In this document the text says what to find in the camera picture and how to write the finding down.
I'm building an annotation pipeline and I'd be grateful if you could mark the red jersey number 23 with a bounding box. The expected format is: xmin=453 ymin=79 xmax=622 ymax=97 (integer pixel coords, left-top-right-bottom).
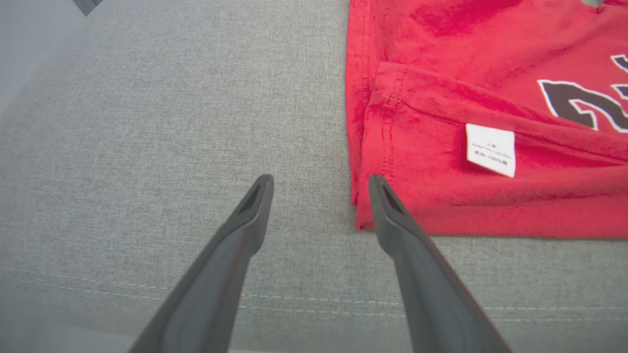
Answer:
xmin=346 ymin=0 xmax=628 ymax=239

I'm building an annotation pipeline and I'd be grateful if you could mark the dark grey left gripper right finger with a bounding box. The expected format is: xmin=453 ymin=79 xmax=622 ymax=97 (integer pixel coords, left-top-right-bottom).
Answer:
xmin=368 ymin=174 xmax=513 ymax=353

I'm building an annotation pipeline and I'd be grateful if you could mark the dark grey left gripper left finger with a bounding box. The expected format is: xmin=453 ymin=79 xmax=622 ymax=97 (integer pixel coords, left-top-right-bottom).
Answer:
xmin=129 ymin=174 xmax=274 ymax=353

